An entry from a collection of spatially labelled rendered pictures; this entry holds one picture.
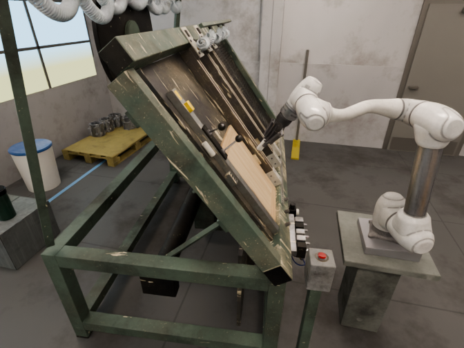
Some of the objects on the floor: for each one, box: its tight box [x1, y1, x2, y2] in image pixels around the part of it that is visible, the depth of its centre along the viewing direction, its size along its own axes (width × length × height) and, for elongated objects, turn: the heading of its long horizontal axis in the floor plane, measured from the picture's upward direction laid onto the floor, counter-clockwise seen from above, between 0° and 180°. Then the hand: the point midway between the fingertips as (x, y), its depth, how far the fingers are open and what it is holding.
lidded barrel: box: [8, 139, 61, 193], centre depth 363 cm, size 46×46×56 cm
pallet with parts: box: [61, 113, 151, 167], centre depth 476 cm, size 134×97×38 cm
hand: (262, 145), depth 150 cm, fingers closed
